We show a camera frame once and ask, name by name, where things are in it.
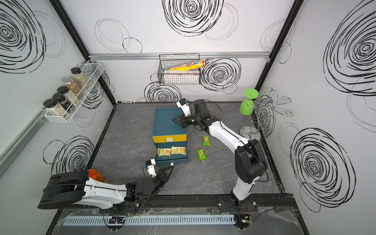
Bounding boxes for spice jar light contents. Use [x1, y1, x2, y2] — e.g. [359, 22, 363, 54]
[70, 67, 90, 90]

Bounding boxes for spice jar white contents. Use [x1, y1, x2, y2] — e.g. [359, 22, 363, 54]
[43, 99, 66, 116]

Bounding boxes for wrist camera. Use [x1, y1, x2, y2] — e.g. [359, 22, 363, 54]
[143, 159, 156, 177]
[176, 98, 191, 117]

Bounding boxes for yellow cookie packet two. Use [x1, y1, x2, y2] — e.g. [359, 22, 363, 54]
[171, 146, 187, 156]

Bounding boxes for yellow top drawer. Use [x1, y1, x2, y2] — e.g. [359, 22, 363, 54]
[152, 134, 187, 144]

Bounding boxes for spice jar dark contents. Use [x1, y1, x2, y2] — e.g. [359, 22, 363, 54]
[52, 93, 75, 113]

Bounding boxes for white box in basket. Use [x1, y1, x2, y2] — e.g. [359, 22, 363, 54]
[161, 70, 201, 85]

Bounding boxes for black wire wall basket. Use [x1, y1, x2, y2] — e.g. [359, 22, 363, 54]
[157, 53, 201, 85]

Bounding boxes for white slotted cable duct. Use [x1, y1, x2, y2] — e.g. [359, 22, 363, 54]
[62, 214, 236, 227]

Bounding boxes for white clear spice shelf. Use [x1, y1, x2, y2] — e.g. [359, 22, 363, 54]
[44, 63, 106, 128]

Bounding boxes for green cookie packet two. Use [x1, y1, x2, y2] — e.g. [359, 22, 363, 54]
[196, 149, 207, 161]

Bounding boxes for teal drawer cabinet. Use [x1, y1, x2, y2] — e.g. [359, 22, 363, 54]
[152, 107, 190, 168]

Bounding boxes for aluminium wall rail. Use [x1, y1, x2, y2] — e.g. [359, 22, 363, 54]
[89, 52, 271, 61]

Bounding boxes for spice jar beige contents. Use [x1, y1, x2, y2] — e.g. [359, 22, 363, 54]
[57, 86, 79, 107]

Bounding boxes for yellow snack tube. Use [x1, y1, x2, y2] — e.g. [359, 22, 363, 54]
[168, 60, 206, 71]

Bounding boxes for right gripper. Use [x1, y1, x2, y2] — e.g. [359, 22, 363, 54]
[172, 113, 201, 129]

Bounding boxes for spice jar brown contents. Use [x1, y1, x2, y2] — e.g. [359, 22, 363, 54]
[62, 77, 83, 99]

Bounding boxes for teal middle drawer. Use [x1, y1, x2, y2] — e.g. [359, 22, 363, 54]
[155, 141, 189, 167]

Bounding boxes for orange mug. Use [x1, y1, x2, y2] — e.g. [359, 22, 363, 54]
[88, 169, 104, 182]

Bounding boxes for green plastic wine glass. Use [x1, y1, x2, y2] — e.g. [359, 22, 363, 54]
[240, 89, 259, 116]

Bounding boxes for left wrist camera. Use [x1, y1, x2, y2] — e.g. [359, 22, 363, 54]
[143, 159, 156, 177]

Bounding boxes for green cookie packet one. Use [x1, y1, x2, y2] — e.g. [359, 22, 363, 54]
[202, 136, 211, 146]

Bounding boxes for chrome glass holder stand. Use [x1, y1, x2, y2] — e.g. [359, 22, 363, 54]
[240, 87, 292, 140]

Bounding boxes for yellow cookie packet one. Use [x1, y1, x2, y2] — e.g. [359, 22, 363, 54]
[157, 148, 171, 157]

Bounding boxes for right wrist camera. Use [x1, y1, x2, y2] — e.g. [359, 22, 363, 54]
[176, 98, 191, 117]

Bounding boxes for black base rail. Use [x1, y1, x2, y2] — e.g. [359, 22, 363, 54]
[60, 193, 297, 212]

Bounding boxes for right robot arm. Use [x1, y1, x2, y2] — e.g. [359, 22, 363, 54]
[173, 98, 268, 211]

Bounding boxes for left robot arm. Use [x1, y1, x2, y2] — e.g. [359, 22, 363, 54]
[37, 166, 174, 210]

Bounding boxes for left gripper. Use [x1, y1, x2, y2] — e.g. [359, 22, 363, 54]
[142, 166, 175, 203]

